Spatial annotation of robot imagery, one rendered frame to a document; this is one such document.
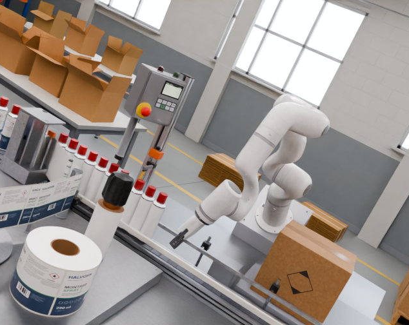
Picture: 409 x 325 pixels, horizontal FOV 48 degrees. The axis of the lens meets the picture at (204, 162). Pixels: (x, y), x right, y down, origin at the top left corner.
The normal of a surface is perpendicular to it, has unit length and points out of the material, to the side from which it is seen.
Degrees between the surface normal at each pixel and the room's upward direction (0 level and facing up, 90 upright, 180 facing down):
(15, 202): 90
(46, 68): 91
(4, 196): 90
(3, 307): 0
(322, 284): 90
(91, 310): 0
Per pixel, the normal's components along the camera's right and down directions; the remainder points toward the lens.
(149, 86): 0.47, 0.44
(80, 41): -0.51, 0.00
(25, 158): 0.84, 0.47
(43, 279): -0.12, 0.22
